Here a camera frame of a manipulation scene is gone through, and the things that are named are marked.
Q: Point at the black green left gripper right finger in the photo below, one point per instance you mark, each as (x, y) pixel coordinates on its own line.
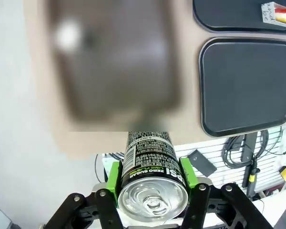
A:
(190, 179)

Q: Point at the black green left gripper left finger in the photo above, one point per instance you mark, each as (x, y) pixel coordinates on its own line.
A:
(113, 176)

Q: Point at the black Pepsi zero lime can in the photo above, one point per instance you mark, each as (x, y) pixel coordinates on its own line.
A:
(152, 167)

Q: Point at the black rectangular plate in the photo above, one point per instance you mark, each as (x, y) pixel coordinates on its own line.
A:
(202, 163)

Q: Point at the black power adapter bar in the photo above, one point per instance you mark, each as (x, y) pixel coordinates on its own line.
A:
(248, 146)

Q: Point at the brown rectangular plastic tray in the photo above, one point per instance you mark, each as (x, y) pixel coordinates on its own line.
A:
(121, 71)

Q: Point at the black rectangular plastic tray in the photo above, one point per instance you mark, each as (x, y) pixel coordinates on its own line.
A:
(228, 14)
(245, 88)

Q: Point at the donut in paper, rear bottom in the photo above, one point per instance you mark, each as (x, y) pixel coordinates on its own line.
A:
(268, 13)

